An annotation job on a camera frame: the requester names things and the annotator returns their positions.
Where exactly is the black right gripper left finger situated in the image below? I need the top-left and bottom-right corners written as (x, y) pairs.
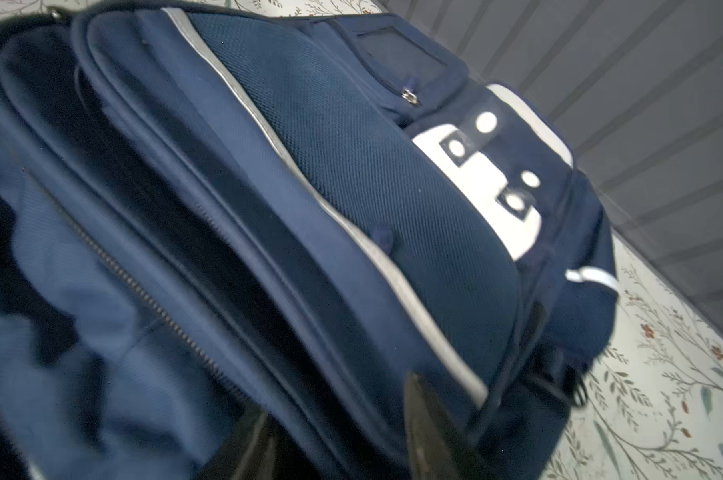
top-left (196, 404), bottom-right (290, 480)

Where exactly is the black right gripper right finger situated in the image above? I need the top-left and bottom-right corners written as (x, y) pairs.
top-left (403, 372), bottom-right (493, 480)

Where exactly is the navy blue student backpack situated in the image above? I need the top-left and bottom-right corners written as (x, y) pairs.
top-left (0, 1), bottom-right (619, 479)

